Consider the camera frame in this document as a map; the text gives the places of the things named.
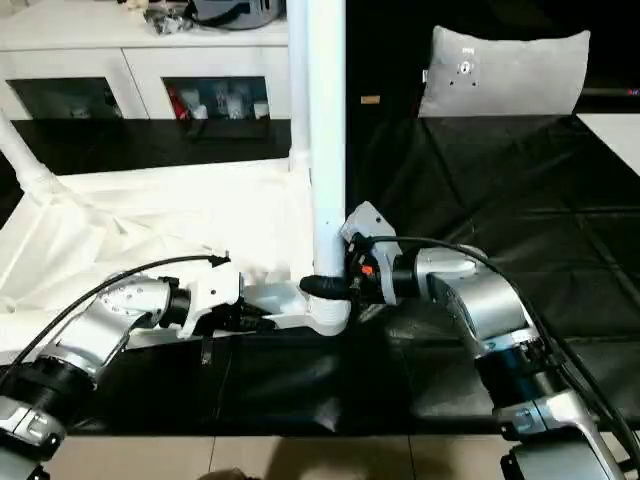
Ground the white plastic table top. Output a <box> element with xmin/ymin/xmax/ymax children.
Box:
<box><xmin>0</xmin><ymin>158</ymin><xmax>353</xmax><ymax>353</ymax></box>

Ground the black work mat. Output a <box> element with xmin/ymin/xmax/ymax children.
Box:
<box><xmin>0</xmin><ymin>112</ymin><xmax>640</xmax><ymax>437</ymax></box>

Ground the black furniture with yellow label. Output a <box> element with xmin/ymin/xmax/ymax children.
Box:
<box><xmin>345</xmin><ymin>0</ymin><xmax>433</xmax><ymax>119</ymax></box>

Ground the grey cushion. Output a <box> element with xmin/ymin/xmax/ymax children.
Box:
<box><xmin>417</xmin><ymin>25</ymin><xmax>593</xmax><ymax>119</ymax></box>

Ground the white flat panel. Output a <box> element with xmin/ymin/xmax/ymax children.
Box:
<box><xmin>577</xmin><ymin>112</ymin><xmax>640</xmax><ymax>177</ymax></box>

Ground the white glass-door cabinet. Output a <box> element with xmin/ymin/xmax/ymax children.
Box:
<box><xmin>0</xmin><ymin>0</ymin><xmax>293</xmax><ymax>123</ymax></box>

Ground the grey round appliance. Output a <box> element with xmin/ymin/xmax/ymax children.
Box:
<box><xmin>190</xmin><ymin>0</ymin><xmax>289</xmax><ymax>29</ymax></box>

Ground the small yellow grey gadget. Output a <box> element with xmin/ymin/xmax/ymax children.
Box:
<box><xmin>143</xmin><ymin>0</ymin><xmax>193</xmax><ymax>35</ymax></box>

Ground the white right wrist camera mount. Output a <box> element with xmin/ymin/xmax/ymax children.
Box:
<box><xmin>340</xmin><ymin>202</ymin><xmax>403</xmax><ymax>271</ymax></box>

